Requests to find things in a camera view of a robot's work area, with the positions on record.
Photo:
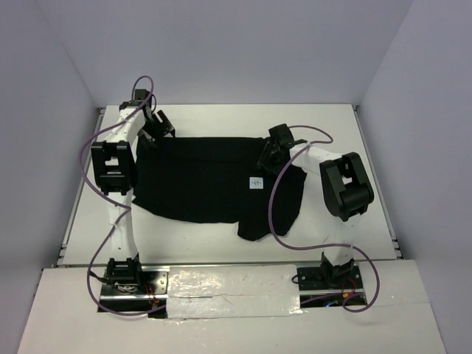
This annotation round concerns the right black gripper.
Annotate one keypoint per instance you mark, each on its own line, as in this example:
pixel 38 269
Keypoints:
pixel 265 161

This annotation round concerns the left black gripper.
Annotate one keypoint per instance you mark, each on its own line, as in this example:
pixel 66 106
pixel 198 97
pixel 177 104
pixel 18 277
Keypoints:
pixel 165 127

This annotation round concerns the black t-shirt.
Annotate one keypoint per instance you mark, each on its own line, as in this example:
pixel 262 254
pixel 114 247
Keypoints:
pixel 206 180

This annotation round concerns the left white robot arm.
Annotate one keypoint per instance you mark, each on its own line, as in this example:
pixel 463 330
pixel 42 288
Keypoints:
pixel 116 176

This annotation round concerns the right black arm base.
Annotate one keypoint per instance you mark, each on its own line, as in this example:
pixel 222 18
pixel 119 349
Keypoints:
pixel 316 292

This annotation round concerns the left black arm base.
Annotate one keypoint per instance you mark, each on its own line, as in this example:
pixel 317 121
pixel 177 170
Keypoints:
pixel 150 295

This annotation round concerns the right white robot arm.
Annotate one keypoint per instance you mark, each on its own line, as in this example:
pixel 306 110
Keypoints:
pixel 346 190

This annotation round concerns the white paper label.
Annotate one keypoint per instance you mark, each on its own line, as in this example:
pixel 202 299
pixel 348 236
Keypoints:
pixel 256 183

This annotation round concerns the silver foil-covered panel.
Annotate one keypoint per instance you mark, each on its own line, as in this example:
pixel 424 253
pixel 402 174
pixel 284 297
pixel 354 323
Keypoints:
pixel 232 292

